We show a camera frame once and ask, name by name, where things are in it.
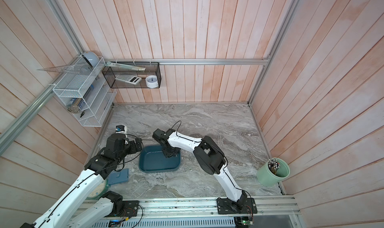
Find grey round desk clock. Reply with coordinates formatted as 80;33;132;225
82;51;99;68

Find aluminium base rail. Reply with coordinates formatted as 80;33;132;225
93;196;306;228

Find black wire mesh basket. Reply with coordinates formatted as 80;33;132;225
102;61;162;89

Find white tape roll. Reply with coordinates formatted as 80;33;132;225
146;75;159;89

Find screws on table top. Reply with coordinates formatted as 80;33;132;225
189;155;195;163

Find green round clock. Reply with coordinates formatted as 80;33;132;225
87;180;110;200

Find teal plastic storage tray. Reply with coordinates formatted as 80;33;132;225
139;145;181;174

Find white calculator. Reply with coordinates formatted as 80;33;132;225
116;75;142;85

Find white wire mesh shelf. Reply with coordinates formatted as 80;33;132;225
53;57;117;127

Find metal cylinder in shelf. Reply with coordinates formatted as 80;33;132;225
67;98;84;114

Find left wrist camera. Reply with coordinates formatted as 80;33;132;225
115;125;127;134

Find green pen holder cup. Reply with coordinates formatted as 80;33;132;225
257;157;291;187

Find clear straight ruler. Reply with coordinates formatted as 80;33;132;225
105;62;146;71

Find clear triangle ruler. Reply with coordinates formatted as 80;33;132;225
38;63;93;75

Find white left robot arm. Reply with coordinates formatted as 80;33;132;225
22;133;143;228

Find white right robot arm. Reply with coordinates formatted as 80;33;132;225
153;128;258;215

